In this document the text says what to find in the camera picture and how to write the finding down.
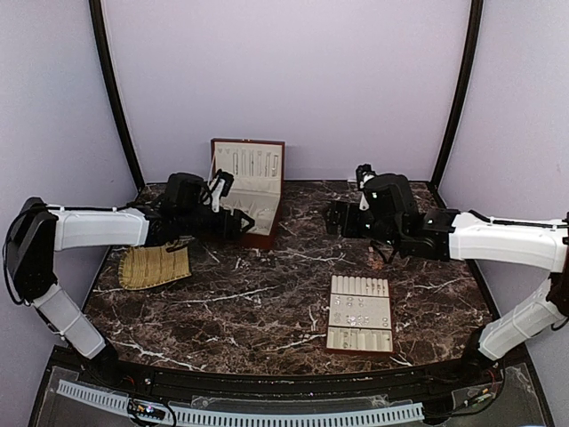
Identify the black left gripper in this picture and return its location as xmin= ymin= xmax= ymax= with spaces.
xmin=178 ymin=206 xmax=255 ymax=241

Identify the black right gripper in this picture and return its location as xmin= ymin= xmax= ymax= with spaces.
xmin=324 ymin=198 xmax=405 ymax=251

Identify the red wooden jewelry box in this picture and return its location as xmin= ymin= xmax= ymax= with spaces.
xmin=211 ymin=138 xmax=285 ymax=250

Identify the brown jewelry display tray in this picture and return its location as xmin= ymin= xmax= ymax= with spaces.
xmin=326 ymin=275 xmax=394 ymax=354

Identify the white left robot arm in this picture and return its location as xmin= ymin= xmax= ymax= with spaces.
xmin=3 ymin=197 xmax=255 ymax=388

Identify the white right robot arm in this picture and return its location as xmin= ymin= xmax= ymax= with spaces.
xmin=325 ymin=201 xmax=568 ymax=386

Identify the woven bamboo tray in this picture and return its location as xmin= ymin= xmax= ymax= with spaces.
xmin=118 ymin=245 xmax=191 ymax=291

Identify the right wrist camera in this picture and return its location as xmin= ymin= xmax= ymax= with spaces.
xmin=356 ymin=164 xmax=419 ymax=221

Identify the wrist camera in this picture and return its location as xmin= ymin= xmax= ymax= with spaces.
xmin=161 ymin=169 xmax=234 ymax=215
xmin=356 ymin=164 xmax=419 ymax=221

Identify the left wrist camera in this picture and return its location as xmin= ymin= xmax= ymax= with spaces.
xmin=161 ymin=169 xmax=234 ymax=215

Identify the white slotted cable duct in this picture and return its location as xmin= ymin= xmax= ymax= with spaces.
xmin=55 ymin=380 xmax=425 ymax=426

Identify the black right frame post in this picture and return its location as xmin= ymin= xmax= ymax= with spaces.
xmin=429 ymin=0 xmax=484 ymax=191

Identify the black frame post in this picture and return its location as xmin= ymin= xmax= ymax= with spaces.
xmin=88 ymin=0 xmax=146 ymax=190
xmin=429 ymin=0 xmax=484 ymax=191

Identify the black left frame post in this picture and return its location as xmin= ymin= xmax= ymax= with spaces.
xmin=88 ymin=0 xmax=146 ymax=190

